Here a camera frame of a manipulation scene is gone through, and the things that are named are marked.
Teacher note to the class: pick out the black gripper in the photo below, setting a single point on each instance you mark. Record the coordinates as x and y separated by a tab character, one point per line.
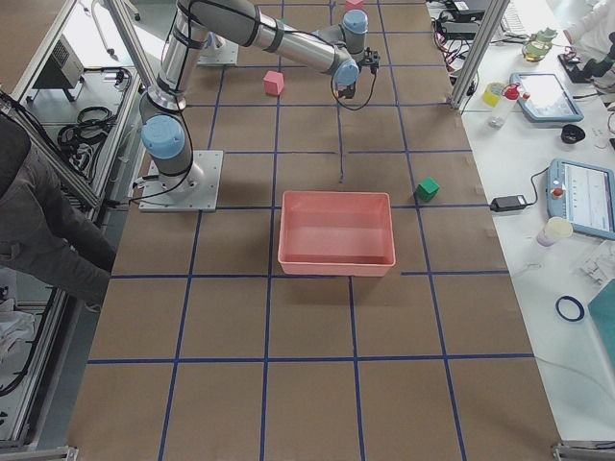
347	89

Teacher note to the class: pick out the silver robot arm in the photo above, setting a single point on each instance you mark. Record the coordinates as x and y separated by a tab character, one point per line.
210	33

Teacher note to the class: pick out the pink cube centre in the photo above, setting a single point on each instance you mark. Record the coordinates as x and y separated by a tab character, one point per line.
273	83

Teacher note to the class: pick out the pink cube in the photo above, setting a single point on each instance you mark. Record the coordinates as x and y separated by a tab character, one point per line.
354	3
273	83

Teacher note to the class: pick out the pink cube far side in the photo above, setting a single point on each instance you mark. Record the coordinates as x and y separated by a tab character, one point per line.
354	3

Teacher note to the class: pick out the green cube near bin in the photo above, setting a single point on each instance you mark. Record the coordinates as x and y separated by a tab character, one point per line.
427	189

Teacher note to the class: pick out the pink plastic bin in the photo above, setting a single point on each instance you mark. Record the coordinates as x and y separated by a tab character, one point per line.
327	233

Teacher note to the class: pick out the yellow tape roll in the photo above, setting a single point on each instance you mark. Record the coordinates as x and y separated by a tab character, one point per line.
493	93

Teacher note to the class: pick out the black power adapter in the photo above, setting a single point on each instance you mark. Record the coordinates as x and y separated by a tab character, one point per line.
508	203

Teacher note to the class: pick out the teach pendant far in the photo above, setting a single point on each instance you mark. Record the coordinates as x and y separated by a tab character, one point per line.
549	99

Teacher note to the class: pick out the teach pendant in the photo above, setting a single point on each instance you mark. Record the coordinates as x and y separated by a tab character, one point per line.
583	194
549	99

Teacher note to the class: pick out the black round cap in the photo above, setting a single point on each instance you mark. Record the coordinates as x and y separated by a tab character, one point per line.
572	134

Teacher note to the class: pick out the white paper cup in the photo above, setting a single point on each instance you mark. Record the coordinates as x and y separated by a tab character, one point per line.
555	230

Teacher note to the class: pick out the teach pendant near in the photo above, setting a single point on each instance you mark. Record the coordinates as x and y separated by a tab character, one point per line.
583	194

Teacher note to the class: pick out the person in grey trousers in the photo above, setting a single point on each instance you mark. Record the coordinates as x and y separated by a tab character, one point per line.
42	234

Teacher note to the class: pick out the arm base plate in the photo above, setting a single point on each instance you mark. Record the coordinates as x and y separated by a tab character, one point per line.
198	192
213	55

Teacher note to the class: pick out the aluminium frame post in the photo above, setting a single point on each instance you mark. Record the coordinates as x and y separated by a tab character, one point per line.
487	29

